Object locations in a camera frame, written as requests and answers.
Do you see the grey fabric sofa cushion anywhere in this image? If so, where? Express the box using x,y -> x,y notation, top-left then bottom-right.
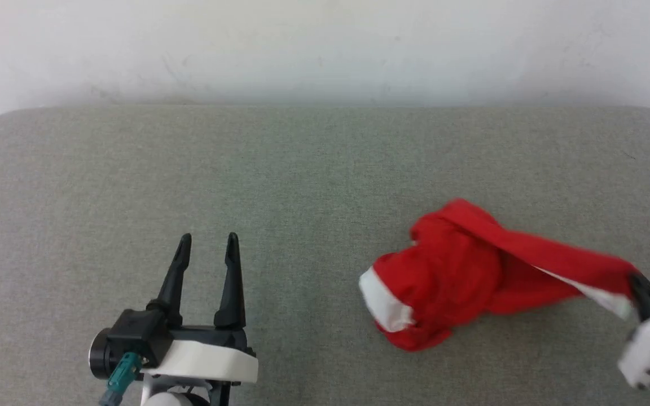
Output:
0,104 -> 650,406

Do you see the teal left camera connector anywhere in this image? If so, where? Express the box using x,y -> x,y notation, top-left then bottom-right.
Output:
99,352 -> 143,406

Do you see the red garment with white stripe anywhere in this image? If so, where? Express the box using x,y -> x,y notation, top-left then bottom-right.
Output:
358,198 -> 639,352

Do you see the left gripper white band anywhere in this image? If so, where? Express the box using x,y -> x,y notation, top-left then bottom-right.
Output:
143,232 -> 260,385

